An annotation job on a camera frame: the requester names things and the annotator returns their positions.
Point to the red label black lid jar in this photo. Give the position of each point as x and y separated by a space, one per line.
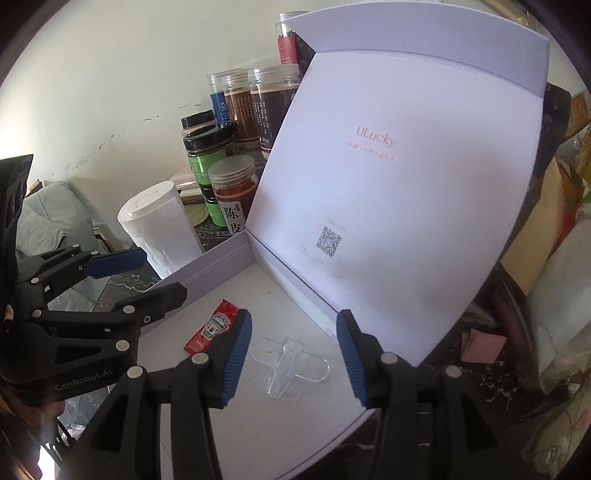
198 121

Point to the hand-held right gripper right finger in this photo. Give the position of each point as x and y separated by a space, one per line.
350 364

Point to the brown label clear jar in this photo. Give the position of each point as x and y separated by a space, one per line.
240 115

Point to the pink paper note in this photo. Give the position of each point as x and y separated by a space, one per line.
482 346

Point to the dark purple label jar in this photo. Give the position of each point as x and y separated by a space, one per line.
270 120

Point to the white toilet paper roll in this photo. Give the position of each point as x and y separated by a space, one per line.
157 230

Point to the tall red label jar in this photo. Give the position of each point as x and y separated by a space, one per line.
287 46

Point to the lavender gift box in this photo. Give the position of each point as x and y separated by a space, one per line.
392 184

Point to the green label black lid jar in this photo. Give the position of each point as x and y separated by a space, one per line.
207 159

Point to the floral printed bag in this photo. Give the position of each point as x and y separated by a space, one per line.
563 429

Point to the small green label jar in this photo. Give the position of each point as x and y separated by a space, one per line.
213 207

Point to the orange peel clear jar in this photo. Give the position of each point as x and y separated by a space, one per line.
233 189

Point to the dark bag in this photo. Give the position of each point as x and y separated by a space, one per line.
556 120

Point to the red ketchup packet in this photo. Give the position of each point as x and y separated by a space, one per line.
210 327

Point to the clear plastic stand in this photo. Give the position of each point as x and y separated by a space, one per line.
286 367

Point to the blue label clear jar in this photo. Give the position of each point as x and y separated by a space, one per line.
217 104

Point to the grey bedding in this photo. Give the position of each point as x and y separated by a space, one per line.
51 207

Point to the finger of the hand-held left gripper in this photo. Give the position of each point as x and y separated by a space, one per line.
157 302
117 263

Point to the white plastic bag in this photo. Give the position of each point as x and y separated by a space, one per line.
563 286

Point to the white power bank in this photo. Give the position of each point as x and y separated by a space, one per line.
184 182

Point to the brown paper bag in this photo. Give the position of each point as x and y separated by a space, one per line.
540 221

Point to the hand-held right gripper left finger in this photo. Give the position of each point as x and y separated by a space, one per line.
234 364

